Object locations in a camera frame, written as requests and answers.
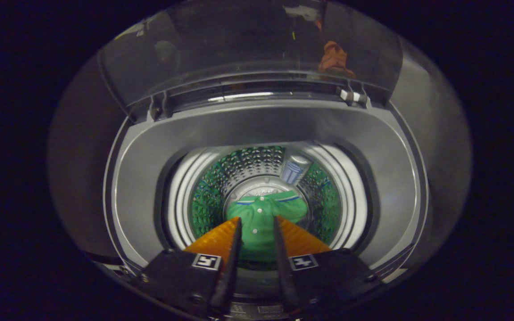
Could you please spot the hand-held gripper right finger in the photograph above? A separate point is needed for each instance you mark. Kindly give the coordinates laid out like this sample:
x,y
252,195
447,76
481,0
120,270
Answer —
x,y
283,267

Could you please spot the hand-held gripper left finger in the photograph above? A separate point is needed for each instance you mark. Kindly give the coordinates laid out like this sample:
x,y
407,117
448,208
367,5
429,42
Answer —
x,y
232,267

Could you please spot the green polo shirt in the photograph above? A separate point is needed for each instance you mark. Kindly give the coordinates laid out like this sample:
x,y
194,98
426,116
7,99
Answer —
x,y
257,218

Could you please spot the dark grey washing machine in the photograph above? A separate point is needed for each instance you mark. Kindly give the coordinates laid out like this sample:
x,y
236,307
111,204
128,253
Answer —
x,y
261,125

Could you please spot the dark washing machine lid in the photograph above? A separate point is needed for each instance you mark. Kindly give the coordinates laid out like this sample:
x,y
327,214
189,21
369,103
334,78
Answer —
x,y
217,44

